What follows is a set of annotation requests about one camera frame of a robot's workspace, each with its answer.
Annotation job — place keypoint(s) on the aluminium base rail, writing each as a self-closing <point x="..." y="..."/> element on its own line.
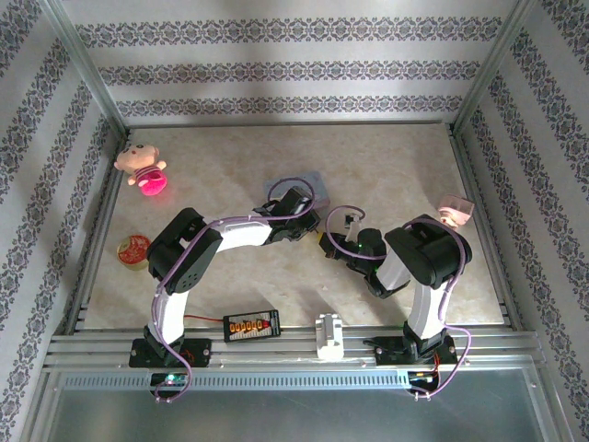
<point x="276" y="354"/>

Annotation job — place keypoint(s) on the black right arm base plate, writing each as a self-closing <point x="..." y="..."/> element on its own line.
<point x="386" y="352"/>

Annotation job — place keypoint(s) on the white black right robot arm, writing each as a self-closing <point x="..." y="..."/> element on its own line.
<point x="428" y="299"/>

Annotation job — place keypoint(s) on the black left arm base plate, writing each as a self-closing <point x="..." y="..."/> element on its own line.
<point x="198" y="352"/>

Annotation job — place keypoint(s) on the black power hub box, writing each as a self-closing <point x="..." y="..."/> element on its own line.
<point x="250" y="327"/>

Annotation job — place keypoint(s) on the light blue cartoon card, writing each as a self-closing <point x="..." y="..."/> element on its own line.
<point x="324" y="189"/>

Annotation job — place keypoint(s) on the white plastic bracket block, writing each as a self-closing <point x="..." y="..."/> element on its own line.
<point x="329" y="338"/>

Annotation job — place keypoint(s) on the pink translucent cup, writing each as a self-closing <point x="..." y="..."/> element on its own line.
<point x="458" y="207"/>

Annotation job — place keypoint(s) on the grey metal panel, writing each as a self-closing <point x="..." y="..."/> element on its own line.
<point x="294" y="419"/>

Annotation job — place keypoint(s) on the aluminium back rail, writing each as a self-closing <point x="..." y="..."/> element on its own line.
<point x="290" y="123"/>

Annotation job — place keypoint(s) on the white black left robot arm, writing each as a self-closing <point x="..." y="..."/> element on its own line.
<point x="244" y="235"/>

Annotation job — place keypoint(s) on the red gold tape roll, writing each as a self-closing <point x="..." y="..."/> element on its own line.
<point x="131" y="252"/>

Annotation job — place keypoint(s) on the pink plush doll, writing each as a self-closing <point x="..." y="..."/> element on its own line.
<point x="138" y="159"/>

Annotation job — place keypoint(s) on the aluminium frame post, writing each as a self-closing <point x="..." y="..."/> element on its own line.
<point x="492" y="64"/>
<point x="87" y="64"/>

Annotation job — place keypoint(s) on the aluminium side rail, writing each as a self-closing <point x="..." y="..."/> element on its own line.
<point x="94" y="230"/>
<point x="485" y="230"/>

